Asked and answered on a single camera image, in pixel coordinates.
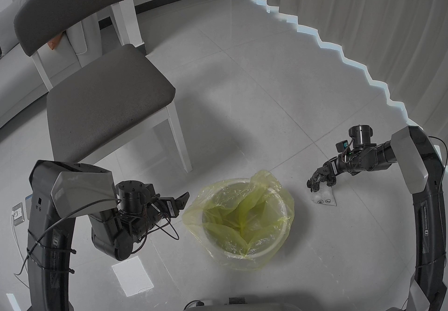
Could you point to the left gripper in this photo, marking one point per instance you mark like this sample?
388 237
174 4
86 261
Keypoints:
168 208

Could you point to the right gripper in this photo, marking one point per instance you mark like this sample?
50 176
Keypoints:
337 166

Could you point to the black plastic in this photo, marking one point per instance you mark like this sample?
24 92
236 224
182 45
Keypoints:
320 180

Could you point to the clear printed wrapper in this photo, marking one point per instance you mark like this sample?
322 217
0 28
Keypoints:
325 199

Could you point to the yellow plastic bag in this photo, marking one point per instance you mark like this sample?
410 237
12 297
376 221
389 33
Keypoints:
245 211

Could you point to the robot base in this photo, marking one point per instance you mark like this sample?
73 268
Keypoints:
262 306

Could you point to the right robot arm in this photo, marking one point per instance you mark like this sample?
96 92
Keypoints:
406 159

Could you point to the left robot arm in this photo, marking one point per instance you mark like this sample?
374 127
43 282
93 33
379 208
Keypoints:
80 183

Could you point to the pale grey trash bin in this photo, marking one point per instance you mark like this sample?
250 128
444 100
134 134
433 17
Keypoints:
217 239

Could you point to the grey padded white chair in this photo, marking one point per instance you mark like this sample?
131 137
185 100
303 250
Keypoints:
105 92

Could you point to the beige curtain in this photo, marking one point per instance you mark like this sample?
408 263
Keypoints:
350 5

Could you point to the orange cushion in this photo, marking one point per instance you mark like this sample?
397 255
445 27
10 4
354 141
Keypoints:
54 43

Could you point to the pale grey sofa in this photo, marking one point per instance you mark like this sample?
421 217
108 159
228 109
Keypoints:
14 68

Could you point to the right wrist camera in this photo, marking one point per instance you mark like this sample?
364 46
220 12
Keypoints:
342 147

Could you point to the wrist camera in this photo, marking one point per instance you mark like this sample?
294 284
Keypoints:
342 147
151 192

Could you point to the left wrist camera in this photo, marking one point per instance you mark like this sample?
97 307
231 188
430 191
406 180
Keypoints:
151 192

